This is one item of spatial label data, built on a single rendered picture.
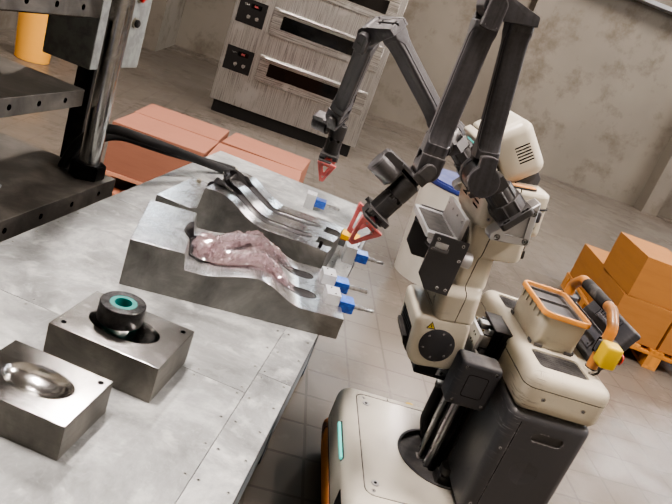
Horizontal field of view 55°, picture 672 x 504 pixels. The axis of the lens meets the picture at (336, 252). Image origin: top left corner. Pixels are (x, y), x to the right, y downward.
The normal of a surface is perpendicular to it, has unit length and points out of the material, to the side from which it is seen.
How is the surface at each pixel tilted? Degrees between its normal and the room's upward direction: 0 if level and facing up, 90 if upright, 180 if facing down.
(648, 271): 90
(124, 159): 90
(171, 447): 0
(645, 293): 90
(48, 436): 90
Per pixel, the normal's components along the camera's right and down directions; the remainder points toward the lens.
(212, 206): -0.18, 0.29
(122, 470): 0.33, -0.88
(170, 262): 0.10, 0.39
